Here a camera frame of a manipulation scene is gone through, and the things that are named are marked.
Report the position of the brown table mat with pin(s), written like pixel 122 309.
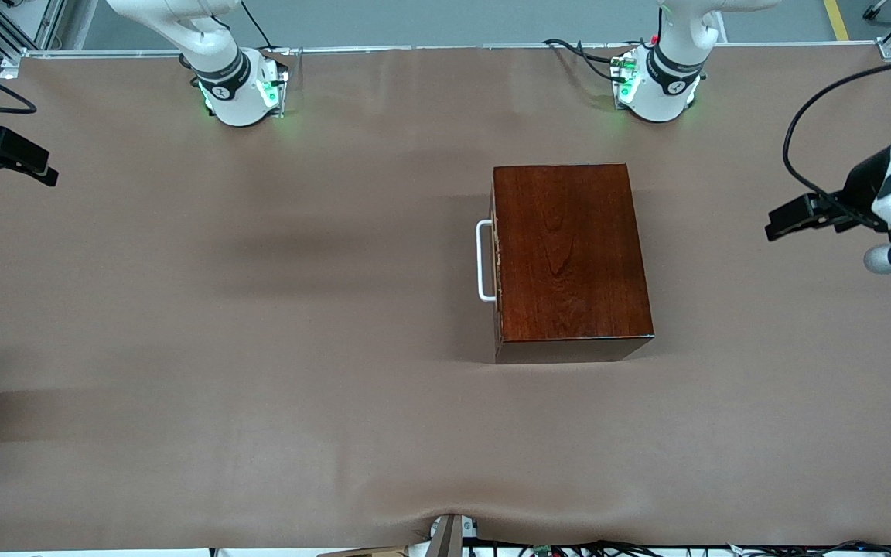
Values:
pixel 337 433

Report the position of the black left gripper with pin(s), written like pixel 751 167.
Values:
pixel 860 189

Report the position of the dark brown wooden cabinet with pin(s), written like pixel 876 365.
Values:
pixel 569 255

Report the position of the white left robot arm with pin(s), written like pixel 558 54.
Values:
pixel 662 100

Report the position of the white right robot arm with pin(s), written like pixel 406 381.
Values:
pixel 237 100

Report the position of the brown cardboard piece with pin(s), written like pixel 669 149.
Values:
pixel 368 553

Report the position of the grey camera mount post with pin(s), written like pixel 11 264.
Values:
pixel 445 538

